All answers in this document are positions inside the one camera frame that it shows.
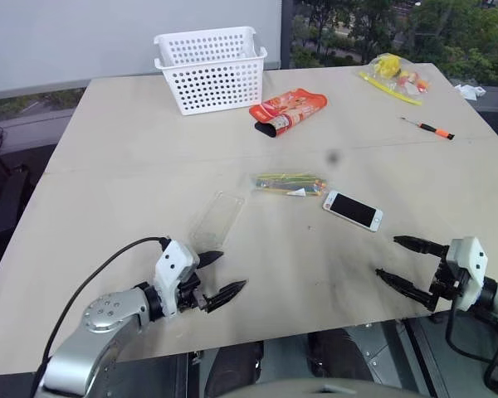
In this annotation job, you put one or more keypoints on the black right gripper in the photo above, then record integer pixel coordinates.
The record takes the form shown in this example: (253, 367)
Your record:
(442, 290)

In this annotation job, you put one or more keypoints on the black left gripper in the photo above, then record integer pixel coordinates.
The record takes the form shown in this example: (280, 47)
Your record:
(189, 295)

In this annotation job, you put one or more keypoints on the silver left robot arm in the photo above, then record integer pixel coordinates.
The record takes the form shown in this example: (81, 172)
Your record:
(108, 327)

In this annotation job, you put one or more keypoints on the clear plastic case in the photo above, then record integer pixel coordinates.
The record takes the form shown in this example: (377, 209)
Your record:
(218, 221)

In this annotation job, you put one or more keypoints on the white gold smartphone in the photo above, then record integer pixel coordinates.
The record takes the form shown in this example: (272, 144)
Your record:
(352, 209)

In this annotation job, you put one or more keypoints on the dark rounded shape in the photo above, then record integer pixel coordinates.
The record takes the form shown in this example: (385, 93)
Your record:
(336, 352)
(232, 367)

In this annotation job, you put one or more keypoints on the clear bag of coloured sticks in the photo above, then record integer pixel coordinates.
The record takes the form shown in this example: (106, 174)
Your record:
(288, 184)

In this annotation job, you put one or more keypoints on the grey rounded robot torso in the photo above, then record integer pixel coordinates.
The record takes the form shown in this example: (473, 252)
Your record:
(357, 390)

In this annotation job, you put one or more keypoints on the orange black screwdriver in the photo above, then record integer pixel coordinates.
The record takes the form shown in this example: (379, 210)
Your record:
(433, 130)

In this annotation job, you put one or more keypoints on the orange snack bag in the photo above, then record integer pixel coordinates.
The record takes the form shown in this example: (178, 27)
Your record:
(290, 108)

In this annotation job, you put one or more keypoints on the white crumpled paper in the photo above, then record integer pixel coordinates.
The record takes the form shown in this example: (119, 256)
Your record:
(469, 91)

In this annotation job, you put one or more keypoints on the white perforated plastic basket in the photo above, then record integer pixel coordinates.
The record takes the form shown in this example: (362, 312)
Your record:
(216, 83)

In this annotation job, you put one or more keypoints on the clear bag of yellow toys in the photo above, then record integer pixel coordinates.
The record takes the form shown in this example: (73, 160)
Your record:
(394, 72)

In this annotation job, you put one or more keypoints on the black office chair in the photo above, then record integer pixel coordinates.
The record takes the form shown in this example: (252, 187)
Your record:
(10, 199)

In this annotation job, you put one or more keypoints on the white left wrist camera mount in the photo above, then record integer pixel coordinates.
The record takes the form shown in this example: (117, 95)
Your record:
(172, 265)

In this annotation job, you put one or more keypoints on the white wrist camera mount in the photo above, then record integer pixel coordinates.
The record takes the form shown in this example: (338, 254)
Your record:
(172, 265)
(471, 265)

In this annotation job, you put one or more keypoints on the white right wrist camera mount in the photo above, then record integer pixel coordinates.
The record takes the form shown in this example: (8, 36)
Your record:
(471, 265)

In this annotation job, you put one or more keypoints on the grey metal table frame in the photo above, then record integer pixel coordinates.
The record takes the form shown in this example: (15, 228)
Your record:
(392, 352)

